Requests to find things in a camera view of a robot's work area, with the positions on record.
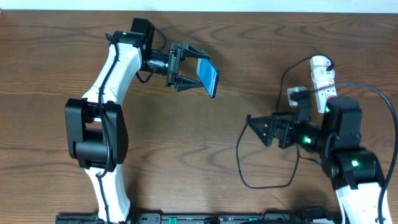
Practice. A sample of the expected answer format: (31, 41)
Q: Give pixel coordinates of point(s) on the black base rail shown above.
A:
(305, 215)

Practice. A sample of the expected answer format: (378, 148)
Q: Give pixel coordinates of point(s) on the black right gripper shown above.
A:
(283, 132)

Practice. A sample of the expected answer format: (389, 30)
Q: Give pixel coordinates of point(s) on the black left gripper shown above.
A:
(173, 66)

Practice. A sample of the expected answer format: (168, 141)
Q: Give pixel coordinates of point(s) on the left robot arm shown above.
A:
(96, 131)

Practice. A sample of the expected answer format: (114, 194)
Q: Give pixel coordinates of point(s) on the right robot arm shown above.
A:
(355, 172)

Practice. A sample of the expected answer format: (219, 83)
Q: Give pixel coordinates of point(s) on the Samsung Galaxy smartphone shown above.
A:
(209, 75)

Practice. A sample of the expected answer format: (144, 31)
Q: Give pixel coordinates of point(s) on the white power strip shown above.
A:
(323, 81)

